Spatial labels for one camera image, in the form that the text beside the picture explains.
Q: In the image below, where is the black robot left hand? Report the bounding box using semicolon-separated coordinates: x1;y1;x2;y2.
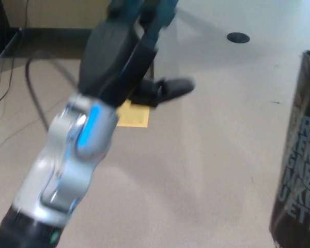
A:
76;0;196;108

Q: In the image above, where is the black printed plastic bag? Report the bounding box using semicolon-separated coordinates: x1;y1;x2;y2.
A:
269;50;310;248

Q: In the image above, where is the yellow rectangular floor sheet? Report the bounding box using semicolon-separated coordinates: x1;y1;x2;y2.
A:
116;99;150;129

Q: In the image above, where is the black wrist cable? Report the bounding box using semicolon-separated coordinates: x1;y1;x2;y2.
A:
25;55;80;130

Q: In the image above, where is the thin black cable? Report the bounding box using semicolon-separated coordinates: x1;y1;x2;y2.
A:
0;0;29;114

